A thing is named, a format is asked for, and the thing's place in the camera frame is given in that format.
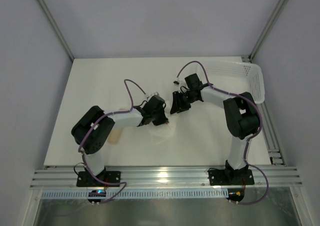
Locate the white slotted cable duct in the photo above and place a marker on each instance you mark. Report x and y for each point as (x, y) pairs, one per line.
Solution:
(186, 193)

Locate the beige utensil case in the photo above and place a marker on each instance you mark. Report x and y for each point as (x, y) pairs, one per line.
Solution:
(115, 134)

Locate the white plastic basket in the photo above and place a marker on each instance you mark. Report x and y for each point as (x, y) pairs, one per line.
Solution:
(235, 77)

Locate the aluminium frame post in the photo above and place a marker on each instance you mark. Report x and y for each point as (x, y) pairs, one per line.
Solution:
(272, 19)
(54, 26)

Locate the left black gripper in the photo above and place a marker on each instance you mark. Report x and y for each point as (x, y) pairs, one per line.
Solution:
(160, 115)

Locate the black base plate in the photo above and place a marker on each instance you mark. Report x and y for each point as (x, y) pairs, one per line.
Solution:
(228, 177)
(85, 179)

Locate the aluminium mounting rail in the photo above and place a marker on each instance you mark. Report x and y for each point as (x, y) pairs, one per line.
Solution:
(160, 177)

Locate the white paper napkin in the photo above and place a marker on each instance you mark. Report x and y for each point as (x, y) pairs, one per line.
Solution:
(163, 132)

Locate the right aluminium frame post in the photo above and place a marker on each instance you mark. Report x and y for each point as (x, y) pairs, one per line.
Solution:
(272, 19)

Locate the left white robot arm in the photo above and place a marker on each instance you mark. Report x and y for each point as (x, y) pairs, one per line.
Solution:
(93, 129)

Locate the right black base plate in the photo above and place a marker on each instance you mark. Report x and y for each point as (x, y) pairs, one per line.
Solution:
(228, 177)

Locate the left aluminium frame post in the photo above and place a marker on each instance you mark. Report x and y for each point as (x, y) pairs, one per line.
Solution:
(54, 26)

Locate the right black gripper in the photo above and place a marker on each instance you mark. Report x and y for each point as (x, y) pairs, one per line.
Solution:
(178, 102)

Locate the right side aluminium rail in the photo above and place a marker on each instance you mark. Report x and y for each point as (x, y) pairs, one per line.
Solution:
(271, 138)

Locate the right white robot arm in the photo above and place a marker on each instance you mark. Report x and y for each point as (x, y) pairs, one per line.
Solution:
(243, 121)

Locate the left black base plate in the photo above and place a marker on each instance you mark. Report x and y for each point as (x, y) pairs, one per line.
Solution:
(85, 179)

